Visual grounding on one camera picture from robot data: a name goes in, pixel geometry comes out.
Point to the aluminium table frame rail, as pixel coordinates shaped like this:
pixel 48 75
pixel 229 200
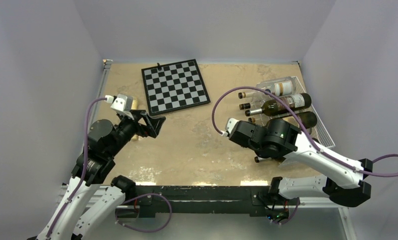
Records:
pixel 87 115

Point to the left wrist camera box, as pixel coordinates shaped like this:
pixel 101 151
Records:
pixel 122 104

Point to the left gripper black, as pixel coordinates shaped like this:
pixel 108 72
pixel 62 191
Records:
pixel 154 122

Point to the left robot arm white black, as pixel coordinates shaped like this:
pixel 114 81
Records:
pixel 104 141

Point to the dark wine bottle silver neck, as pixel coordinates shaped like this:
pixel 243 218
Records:
pixel 258 159

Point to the clear round bottle blue emblem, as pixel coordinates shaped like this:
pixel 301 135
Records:
pixel 279 87

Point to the green wine bottle white label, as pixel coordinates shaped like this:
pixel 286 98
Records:
pixel 273 107

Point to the dark wine bottle brown label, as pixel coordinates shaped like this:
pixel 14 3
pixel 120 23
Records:
pixel 307 118

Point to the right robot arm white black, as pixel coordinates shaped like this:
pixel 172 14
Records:
pixel 341 179

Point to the black front mounting beam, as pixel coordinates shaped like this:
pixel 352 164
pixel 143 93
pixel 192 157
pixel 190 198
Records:
pixel 255 201

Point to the white wire wine rack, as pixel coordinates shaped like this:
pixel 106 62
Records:
pixel 319 133

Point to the black white chessboard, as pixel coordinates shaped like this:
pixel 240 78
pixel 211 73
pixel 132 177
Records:
pixel 177 86

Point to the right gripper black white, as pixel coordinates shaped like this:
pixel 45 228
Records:
pixel 251 123

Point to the clear bottle gold black cap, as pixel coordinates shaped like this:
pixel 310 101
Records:
pixel 249 105

